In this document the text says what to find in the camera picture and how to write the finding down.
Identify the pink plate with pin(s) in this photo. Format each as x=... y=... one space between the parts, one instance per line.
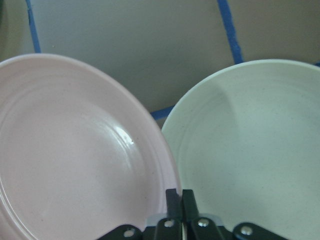
x=79 y=154

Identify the white plate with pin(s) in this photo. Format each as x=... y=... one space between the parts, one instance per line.
x=246 y=140

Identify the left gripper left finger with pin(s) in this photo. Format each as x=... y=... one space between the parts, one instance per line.
x=167 y=226

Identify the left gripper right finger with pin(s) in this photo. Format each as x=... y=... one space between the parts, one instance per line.
x=202 y=226

